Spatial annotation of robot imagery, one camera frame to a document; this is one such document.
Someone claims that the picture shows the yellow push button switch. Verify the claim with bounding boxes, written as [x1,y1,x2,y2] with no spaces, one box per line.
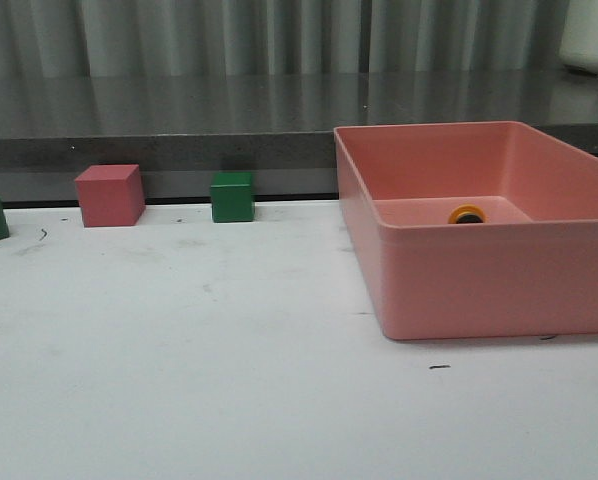
[448,204,487,224]

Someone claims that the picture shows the green cube block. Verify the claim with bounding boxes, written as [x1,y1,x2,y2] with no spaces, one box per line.
[210,172,255,223]

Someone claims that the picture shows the pink plastic bin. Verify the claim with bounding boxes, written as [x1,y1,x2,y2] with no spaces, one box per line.
[334,121,598,340]

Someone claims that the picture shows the pink cube block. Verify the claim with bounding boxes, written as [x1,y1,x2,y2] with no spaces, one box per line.
[75,164,146,228]

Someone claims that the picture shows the white appliance in background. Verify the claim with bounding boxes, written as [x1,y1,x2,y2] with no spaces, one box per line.
[559,0,598,75]

